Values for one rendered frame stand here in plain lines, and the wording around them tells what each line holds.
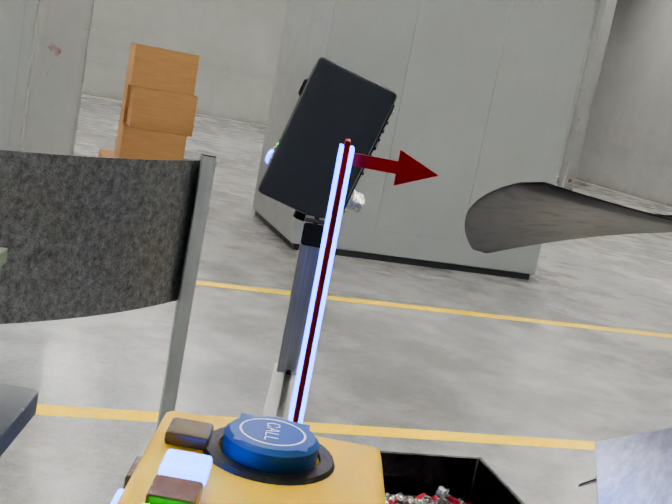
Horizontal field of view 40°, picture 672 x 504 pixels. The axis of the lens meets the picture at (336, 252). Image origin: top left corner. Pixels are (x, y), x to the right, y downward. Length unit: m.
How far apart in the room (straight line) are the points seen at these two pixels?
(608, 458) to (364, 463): 0.33
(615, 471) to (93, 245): 1.81
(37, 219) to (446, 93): 4.98
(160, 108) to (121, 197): 6.16
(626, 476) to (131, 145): 7.98
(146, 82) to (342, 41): 2.43
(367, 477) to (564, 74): 6.98
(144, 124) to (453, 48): 3.00
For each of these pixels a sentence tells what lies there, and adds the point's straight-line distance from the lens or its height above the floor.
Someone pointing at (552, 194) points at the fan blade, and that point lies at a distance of 0.55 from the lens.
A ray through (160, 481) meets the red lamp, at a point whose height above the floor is 1.08.
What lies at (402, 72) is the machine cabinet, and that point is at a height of 1.38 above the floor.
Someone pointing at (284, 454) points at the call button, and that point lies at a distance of 0.38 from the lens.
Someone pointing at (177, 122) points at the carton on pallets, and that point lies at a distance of 8.55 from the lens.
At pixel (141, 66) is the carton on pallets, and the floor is 1.04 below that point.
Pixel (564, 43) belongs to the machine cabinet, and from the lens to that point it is 7.32.
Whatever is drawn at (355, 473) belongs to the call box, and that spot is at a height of 1.07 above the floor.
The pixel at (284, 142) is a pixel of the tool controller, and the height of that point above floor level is 1.14.
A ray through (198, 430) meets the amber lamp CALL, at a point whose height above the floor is 1.08.
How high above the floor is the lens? 1.23
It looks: 10 degrees down
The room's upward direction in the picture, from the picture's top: 11 degrees clockwise
